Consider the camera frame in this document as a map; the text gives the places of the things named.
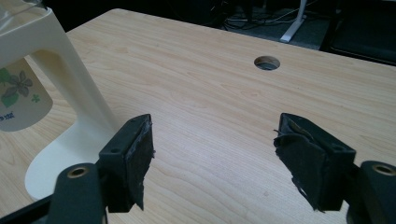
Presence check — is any cream plastic stand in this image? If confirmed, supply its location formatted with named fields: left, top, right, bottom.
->
left=0, top=5, right=126, bottom=201

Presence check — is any bundle of floor cables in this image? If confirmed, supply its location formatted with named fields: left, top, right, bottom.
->
left=214, top=1, right=301, bottom=32

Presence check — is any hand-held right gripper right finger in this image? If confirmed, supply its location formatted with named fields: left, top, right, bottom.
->
left=273, top=112, right=357, bottom=213

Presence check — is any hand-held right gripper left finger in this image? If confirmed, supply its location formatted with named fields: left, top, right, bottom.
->
left=98, top=113, right=156, bottom=214

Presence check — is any clear plastic container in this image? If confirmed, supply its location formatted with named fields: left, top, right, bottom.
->
left=0, top=0, right=49, bottom=30

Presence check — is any white metal desk leg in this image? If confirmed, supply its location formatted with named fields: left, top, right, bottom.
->
left=279, top=0, right=308, bottom=44

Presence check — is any white cup with flower print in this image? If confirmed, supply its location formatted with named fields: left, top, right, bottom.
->
left=0, top=58, right=54, bottom=133

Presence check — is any dark furniture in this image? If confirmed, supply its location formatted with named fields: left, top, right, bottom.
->
left=319, top=0, right=396, bottom=67

